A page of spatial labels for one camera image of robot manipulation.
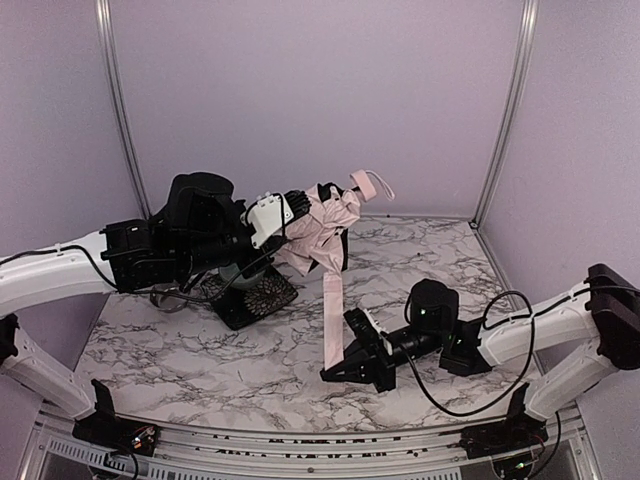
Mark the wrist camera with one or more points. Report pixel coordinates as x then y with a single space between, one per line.
368 332
272 213

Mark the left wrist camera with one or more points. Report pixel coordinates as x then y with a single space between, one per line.
272 213

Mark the small steel bowl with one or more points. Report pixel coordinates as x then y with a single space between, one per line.
166 303

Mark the black floral square plate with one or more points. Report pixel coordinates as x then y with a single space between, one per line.
239 308

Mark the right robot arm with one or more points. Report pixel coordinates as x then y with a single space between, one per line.
601 313

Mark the pink and black umbrella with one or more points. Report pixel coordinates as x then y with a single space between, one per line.
316 240

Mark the right aluminium frame post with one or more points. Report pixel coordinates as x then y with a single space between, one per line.
521 63

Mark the green ceramic bowl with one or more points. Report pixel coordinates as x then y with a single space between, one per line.
233 278

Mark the front aluminium rail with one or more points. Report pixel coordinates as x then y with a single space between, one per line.
190 452

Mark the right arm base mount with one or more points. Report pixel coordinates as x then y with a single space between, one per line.
503 436

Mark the aluminium frame post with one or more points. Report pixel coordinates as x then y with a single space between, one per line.
109 49
521 63

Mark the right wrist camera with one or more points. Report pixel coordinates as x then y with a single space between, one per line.
368 332

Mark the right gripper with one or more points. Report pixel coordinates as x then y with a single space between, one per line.
375 355

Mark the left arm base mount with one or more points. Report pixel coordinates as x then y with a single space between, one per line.
123 434

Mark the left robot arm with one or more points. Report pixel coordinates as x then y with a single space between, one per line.
201 227

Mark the left aluminium frame post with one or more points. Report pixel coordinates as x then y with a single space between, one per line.
109 49

